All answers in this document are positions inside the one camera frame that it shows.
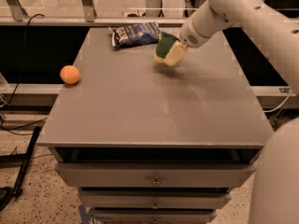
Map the metal railing frame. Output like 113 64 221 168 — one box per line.
0 0 196 27

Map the green and yellow sponge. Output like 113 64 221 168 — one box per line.
153 32 178 65

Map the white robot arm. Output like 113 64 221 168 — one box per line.
164 0 299 224

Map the black cable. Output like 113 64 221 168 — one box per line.
0 13 48 136

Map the blue chip bag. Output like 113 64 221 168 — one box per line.
110 22 160 48

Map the top grey drawer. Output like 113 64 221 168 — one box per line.
56 163 255 188

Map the grey drawer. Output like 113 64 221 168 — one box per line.
93 209 217 224
56 163 255 188
78 189 231 209

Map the bottom grey drawer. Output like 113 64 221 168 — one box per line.
93 209 217 224

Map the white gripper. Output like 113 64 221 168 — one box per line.
164 1 233 66

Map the grey drawer cabinet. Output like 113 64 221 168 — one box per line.
36 26 275 224

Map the orange ball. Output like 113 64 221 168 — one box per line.
60 65 80 85

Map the black stand leg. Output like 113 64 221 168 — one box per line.
0 126 42 213

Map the white cable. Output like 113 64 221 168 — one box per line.
263 89 293 114

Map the middle grey drawer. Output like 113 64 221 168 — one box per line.
78 189 231 209

